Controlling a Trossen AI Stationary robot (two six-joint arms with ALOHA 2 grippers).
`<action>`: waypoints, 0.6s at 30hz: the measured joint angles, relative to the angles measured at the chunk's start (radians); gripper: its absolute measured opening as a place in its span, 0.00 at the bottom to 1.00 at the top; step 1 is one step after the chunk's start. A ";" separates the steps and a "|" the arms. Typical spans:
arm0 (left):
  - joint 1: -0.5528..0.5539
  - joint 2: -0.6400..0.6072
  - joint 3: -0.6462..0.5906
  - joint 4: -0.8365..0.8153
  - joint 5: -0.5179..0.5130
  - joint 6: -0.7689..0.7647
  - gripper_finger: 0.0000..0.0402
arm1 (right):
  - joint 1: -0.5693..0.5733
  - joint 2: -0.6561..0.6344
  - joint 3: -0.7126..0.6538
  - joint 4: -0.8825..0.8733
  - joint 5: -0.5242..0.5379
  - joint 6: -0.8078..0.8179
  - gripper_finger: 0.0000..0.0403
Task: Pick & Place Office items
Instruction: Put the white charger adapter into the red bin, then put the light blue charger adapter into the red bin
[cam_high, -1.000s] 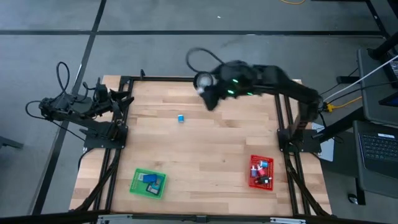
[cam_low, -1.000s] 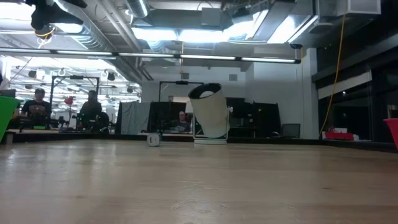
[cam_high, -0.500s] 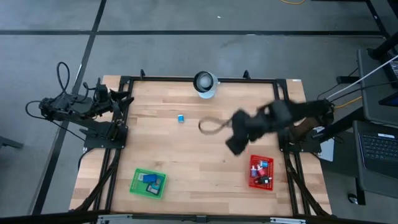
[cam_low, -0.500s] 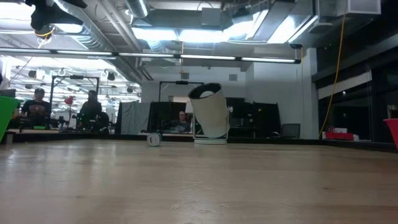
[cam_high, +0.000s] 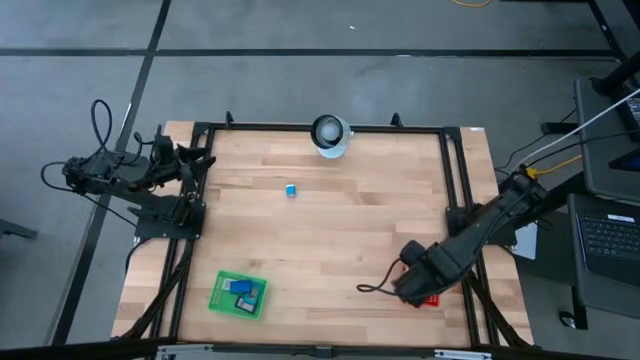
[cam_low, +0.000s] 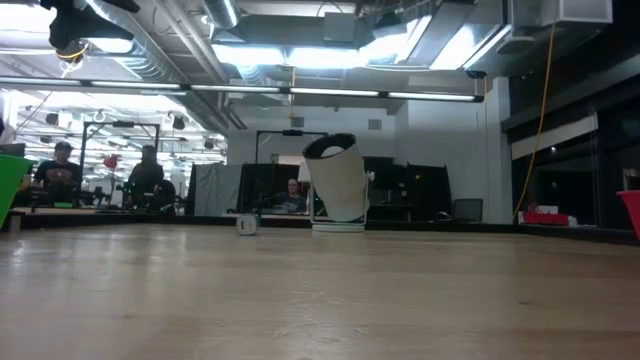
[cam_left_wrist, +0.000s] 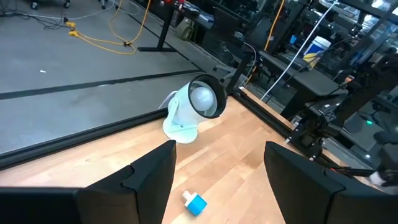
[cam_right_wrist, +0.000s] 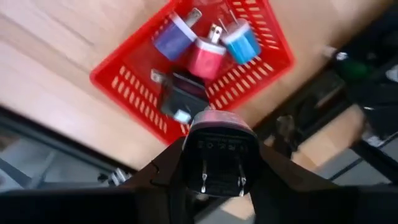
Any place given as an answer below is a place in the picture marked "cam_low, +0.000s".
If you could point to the grey office chair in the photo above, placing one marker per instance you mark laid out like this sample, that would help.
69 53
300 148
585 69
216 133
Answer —
468 210

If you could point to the person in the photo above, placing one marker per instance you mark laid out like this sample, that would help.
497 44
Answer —
59 175
291 199
146 177

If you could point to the long ceiling light strip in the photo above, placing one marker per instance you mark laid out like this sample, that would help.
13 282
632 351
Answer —
235 89

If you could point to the green plastic mesh basket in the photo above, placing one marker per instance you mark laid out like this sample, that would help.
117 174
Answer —
11 185

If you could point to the grey partition panel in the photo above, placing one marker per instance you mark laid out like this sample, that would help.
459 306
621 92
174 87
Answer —
212 190

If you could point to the small grey cup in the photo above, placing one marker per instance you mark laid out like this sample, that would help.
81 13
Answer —
14 221

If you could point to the black partition panel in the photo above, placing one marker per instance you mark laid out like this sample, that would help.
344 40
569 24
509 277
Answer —
265 187

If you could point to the blue and white small item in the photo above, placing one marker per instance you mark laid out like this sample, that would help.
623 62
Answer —
247 224

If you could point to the black shelf cabinet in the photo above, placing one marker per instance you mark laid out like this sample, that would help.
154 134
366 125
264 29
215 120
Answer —
415 192

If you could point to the red box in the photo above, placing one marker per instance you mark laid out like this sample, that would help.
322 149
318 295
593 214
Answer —
545 218

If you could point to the red plastic mesh basket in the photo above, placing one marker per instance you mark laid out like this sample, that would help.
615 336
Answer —
632 210

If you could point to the black metal rig frame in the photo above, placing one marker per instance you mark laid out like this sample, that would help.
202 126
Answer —
292 133
120 124

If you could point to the silver ventilation duct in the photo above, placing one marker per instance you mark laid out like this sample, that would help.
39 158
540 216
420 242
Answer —
222 12

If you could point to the black aluminium table frame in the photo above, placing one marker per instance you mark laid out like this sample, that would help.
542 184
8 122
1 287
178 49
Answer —
150 220

